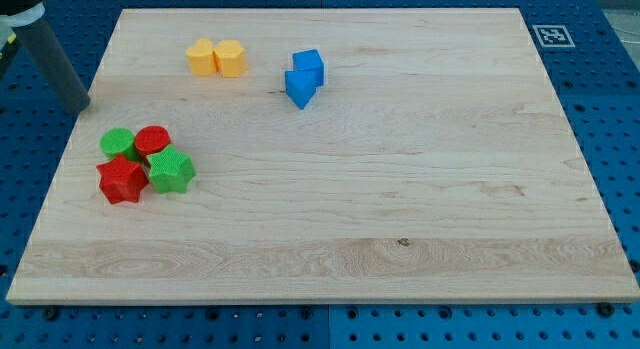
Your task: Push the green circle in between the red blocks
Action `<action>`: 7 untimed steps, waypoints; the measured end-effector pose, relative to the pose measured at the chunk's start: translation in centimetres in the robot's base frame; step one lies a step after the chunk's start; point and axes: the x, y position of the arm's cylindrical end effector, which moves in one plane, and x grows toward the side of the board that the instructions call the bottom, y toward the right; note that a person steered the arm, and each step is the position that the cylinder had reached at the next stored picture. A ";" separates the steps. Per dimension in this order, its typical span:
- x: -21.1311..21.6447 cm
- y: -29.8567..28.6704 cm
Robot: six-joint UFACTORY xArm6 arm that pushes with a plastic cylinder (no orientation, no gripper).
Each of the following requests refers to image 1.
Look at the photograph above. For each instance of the black robot arm end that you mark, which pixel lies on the black robot arm end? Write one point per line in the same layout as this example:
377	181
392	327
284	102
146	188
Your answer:
19	13

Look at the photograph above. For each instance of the red circle block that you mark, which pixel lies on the red circle block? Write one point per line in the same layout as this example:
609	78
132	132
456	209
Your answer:
150	140

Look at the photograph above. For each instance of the green circle block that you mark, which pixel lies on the green circle block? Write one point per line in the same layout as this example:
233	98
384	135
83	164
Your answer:
118	141

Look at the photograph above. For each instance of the blue triangle block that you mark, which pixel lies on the blue triangle block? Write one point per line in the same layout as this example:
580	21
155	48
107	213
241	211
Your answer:
300	87

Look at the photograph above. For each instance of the light wooden board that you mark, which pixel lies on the light wooden board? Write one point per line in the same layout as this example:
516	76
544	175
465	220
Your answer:
435	165

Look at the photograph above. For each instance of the blue cube block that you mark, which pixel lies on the blue cube block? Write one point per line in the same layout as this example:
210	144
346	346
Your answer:
310	60

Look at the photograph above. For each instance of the yellow pentagon block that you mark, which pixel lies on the yellow pentagon block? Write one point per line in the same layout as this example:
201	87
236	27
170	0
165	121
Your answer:
230	58

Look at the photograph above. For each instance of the green star block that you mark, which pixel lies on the green star block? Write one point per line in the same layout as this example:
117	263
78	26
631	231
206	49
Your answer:
170	170

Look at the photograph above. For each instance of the yellow heart block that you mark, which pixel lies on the yellow heart block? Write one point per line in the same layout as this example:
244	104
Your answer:
201	58

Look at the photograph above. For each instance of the red star block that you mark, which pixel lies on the red star block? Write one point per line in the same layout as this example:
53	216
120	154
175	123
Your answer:
122	180

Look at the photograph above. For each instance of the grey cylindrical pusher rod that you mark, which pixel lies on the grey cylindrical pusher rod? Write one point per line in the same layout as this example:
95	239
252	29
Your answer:
46	52

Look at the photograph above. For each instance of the white fiducial marker tag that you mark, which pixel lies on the white fiducial marker tag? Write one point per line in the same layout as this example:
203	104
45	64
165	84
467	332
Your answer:
553	36

